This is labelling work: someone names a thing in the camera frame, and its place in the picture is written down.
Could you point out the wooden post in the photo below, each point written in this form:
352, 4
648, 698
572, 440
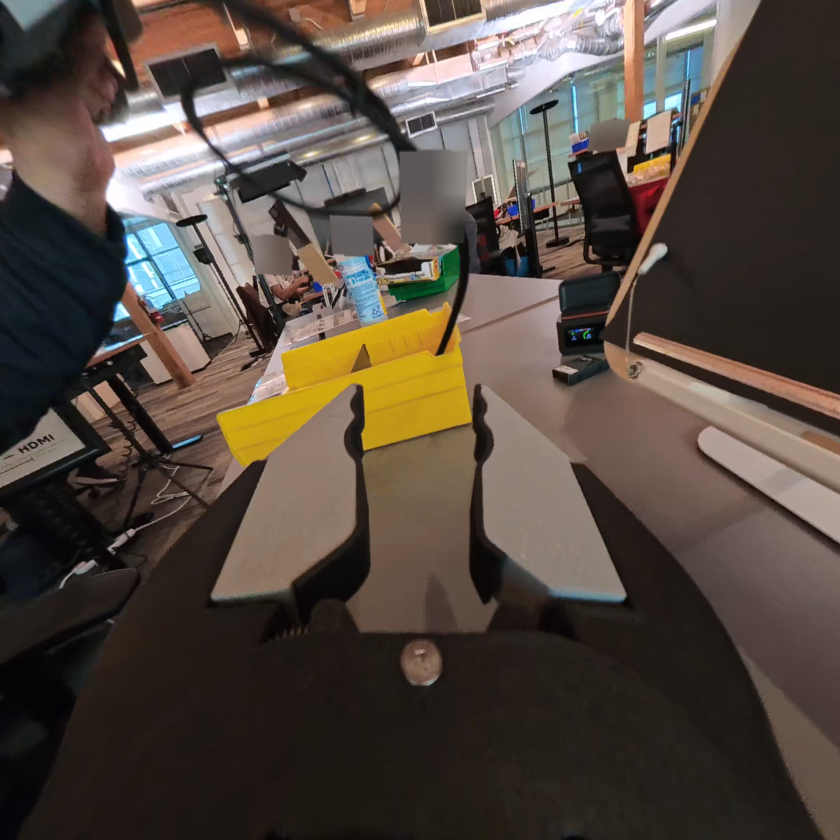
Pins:
164, 348

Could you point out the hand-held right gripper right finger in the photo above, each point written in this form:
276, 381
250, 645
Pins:
544, 525

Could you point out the black padded office chair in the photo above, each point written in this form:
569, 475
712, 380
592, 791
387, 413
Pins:
65, 610

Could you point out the white framed sign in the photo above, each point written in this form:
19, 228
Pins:
39, 453

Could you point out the black battery charger case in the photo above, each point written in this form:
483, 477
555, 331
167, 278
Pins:
584, 308

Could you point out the black camera battery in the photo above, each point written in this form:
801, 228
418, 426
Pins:
581, 371

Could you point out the person's left hand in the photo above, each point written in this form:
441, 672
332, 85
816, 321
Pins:
59, 144

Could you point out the silver ventilation duct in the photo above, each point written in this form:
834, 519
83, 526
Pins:
367, 33

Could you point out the black mesh office chair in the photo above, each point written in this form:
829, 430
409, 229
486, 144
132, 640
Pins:
604, 197

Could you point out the white blue wipes canister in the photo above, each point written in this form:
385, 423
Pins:
364, 295

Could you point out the wooden book stand white base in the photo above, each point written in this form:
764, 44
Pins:
754, 197

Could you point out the green plastic box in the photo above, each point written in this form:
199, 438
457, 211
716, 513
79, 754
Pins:
426, 285

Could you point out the red storage bin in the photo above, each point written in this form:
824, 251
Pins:
649, 197

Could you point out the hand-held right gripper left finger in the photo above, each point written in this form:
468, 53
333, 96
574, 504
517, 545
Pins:
289, 518

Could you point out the yellow plastic bin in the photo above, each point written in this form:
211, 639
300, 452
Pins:
407, 394

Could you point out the printed paper sheet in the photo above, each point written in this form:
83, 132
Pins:
315, 325

